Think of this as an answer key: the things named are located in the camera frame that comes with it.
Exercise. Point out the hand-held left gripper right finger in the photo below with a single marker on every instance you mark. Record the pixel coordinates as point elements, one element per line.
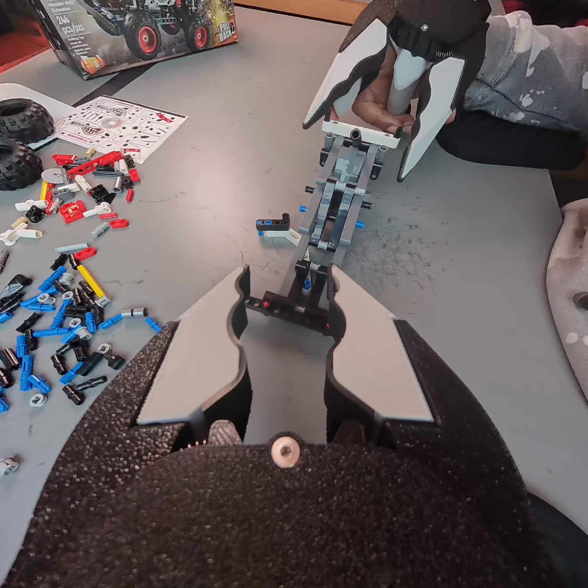
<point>381,363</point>

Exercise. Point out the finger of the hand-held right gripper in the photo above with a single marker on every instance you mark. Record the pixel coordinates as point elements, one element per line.
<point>342,69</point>
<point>441,101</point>

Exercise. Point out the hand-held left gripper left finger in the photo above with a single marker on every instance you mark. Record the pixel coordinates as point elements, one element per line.
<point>193,363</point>

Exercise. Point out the grey black toy chassis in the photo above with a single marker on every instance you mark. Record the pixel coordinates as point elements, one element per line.
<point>330,220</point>

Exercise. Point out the white bent toy beam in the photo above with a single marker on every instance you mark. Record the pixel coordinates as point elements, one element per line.
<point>285,234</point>

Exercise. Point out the person's right forearm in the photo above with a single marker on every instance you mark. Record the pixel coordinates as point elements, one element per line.
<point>528,82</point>

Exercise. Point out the grey desk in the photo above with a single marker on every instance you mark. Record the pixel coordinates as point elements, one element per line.
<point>459,275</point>

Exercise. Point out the person's right hand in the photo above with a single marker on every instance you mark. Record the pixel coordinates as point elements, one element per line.
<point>372,103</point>

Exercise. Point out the adjoining grey table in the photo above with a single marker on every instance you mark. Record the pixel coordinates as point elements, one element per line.
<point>298,9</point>

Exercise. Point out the pile of blue black pins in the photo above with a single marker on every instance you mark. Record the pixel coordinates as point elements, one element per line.
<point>93,285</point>

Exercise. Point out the pile of red white pieces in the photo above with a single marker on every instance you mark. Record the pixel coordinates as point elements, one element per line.
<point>73,212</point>

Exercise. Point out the person's grey printed sweatshirt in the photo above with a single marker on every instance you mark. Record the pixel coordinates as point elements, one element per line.
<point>569,298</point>

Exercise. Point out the black toy set box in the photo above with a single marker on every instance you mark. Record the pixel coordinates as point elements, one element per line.
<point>138,36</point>

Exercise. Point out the grey round toy bush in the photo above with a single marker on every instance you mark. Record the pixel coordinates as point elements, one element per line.
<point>10,465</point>

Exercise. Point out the toy sticker sheet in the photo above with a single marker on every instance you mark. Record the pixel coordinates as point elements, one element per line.
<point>115,124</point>

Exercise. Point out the black toy tyre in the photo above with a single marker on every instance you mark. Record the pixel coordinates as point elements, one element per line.
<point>20,165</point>
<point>23,121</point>

